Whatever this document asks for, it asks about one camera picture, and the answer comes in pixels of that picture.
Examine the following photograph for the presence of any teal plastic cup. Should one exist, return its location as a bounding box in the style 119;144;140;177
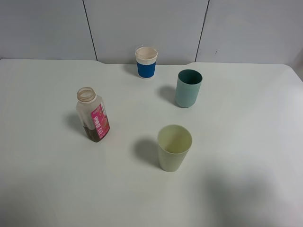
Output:
175;69;203;108

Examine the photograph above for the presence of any clear bottle with pink label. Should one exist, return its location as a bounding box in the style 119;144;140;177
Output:
76;87;110;142

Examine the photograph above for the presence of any pale yellow-green plastic cup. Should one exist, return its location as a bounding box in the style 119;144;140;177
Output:
157;124;192;172

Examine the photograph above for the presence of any white cup with blue sleeve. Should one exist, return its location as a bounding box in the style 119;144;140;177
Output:
135;46;158;79

